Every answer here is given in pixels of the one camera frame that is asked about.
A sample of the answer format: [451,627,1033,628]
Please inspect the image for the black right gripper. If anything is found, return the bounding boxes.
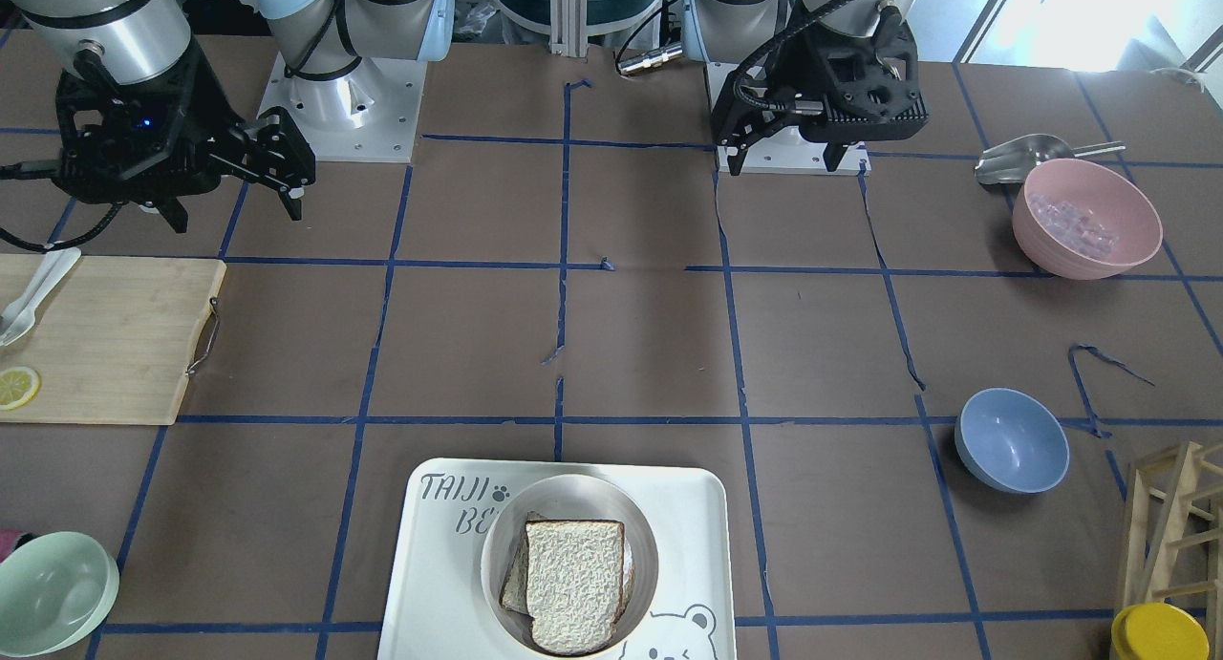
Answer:
[53,39,317,233]

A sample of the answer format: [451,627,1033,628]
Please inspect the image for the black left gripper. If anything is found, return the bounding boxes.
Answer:
[712,15,929,177]

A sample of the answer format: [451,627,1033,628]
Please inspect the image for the white round plate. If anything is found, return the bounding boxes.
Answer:
[481,474,660,659]

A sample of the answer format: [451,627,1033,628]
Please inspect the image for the bread slice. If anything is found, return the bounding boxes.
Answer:
[501,511,545,615]
[526,519,625,656]

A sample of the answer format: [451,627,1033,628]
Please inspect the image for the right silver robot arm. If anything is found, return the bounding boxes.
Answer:
[2,0,456,249]

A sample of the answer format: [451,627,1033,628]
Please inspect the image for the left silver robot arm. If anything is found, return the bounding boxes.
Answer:
[681,0,931,176]

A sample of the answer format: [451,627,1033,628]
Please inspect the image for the wooden cutting board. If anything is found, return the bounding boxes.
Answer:
[1,255,226,427]

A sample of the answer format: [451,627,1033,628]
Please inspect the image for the brown paper table cover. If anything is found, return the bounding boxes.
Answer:
[2,45,1221,659]

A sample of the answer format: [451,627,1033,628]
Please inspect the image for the metal scoop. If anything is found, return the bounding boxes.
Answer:
[974,134,1128,185]

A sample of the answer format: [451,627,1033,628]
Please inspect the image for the white plastic spoon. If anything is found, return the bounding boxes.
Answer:
[1,247,82,348]

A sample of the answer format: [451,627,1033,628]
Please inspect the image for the lemon slice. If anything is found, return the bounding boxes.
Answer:
[1,367,42,412]

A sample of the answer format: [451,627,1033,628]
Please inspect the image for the pink bowl with ice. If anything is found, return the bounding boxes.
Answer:
[1011,159,1166,281]

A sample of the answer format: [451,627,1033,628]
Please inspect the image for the blue bowl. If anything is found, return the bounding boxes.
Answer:
[954,389,1070,495]

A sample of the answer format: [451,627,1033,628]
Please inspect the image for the pink cloth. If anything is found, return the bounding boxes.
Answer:
[0,528,35,563]

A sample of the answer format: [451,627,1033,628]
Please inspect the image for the light green bowl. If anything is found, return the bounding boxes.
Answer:
[1,530,119,658]

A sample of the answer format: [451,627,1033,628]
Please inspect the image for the fried egg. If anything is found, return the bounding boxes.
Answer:
[620,538,636,609]

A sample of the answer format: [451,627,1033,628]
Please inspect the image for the white bear tray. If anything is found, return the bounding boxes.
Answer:
[378,458,737,659]

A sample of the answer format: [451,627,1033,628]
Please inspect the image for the wooden cup rack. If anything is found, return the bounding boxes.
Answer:
[1115,442,1222,644]

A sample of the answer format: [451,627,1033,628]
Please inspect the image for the yellow mug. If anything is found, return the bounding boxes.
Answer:
[1109,603,1211,659]

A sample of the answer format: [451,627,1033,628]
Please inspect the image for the aluminium frame post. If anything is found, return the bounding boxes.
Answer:
[547,0,589,60]

